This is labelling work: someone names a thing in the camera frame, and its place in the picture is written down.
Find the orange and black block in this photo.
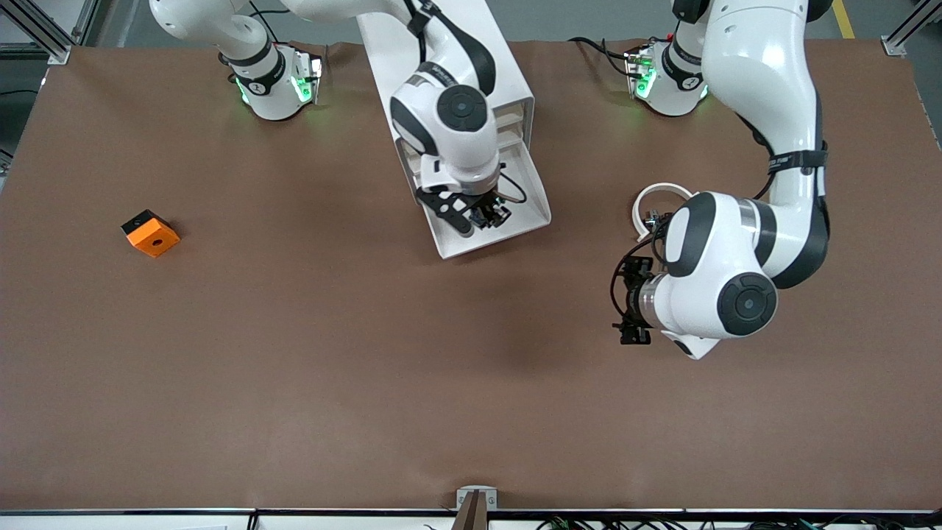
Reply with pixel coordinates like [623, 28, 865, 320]
[121, 210, 181, 258]

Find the white curved plastic part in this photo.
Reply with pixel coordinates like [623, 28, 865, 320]
[634, 183, 694, 241]

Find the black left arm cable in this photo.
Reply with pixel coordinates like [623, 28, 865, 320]
[609, 110, 781, 328]

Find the white table edge rail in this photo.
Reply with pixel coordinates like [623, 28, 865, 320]
[0, 508, 942, 530]

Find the aluminium frame post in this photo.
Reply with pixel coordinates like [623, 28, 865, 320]
[882, 0, 942, 57]
[0, 0, 74, 64]

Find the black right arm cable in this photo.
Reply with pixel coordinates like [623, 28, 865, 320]
[401, 0, 528, 205]

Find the white drawer cabinet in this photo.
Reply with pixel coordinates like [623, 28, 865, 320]
[356, 0, 536, 214]

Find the large table cover sheet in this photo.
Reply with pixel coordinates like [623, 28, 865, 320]
[0, 38, 942, 512]

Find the grey metal table bracket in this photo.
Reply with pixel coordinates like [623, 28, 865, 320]
[456, 486, 498, 530]

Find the black base cable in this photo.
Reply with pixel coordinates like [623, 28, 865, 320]
[568, 35, 635, 76]

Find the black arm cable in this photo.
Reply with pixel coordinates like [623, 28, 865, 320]
[401, 0, 528, 205]
[609, 110, 781, 328]

